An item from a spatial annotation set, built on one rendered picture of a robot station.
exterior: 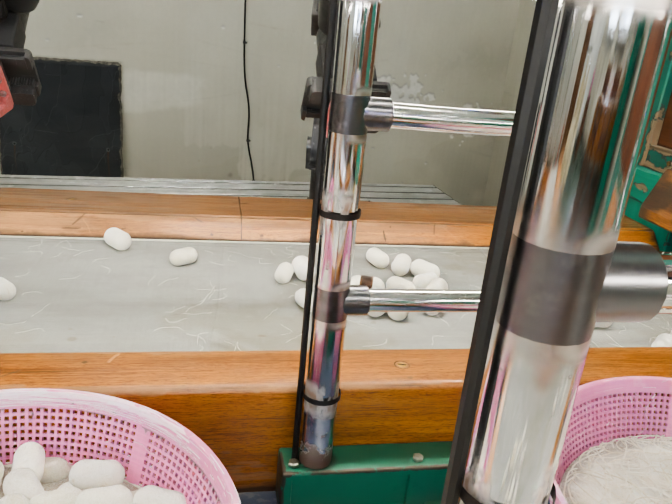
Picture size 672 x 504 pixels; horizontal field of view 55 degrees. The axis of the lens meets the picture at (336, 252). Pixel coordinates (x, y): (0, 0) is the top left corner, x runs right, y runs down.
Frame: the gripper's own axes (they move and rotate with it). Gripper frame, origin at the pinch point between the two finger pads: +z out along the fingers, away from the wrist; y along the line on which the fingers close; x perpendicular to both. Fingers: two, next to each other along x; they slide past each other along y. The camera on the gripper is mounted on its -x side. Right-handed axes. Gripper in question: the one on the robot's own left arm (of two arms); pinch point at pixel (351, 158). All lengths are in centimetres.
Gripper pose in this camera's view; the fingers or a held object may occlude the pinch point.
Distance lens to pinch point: 75.0
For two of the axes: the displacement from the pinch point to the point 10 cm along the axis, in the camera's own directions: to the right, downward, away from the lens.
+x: -1.9, 4.7, 8.6
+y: 9.8, 0.2, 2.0
